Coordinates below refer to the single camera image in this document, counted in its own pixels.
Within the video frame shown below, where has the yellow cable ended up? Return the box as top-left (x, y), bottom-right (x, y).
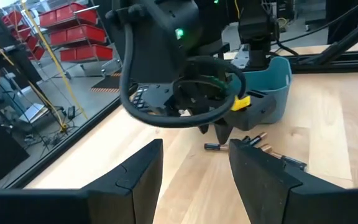
top-left (19, 0), bottom-right (89, 121)

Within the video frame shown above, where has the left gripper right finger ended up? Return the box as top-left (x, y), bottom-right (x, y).
top-left (228, 139), bottom-right (358, 224)

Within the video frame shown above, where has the black orange striped mat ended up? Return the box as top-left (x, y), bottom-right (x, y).
top-left (89, 70), bottom-right (123, 94)

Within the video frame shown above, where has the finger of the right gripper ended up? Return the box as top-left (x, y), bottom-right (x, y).
top-left (196, 121), bottom-right (211, 136)
top-left (213, 89), bottom-right (277, 145)

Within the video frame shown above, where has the red storage bins rack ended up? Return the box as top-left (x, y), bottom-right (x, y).
top-left (1, 9), bottom-right (47, 62)
top-left (38, 1), bottom-right (115, 63)

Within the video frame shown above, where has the orange cable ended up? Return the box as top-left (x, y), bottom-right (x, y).
top-left (0, 26), bottom-right (70, 133)

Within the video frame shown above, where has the thick black right gripper cable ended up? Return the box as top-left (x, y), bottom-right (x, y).
top-left (118, 21), bottom-right (249, 129)

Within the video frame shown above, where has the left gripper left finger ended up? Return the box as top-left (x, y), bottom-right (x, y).
top-left (0, 139), bottom-right (164, 224)

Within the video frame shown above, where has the yellow label tag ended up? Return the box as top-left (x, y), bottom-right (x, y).
top-left (230, 94), bottom-right (252, 112)

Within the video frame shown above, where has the silver laptop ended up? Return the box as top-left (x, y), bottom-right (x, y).
top-left (17, 102), bottom-right (48, 124)

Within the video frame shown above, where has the blue-grey plastic bin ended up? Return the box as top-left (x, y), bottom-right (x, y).
top-left (228, 55), bottom-right (293, 125)

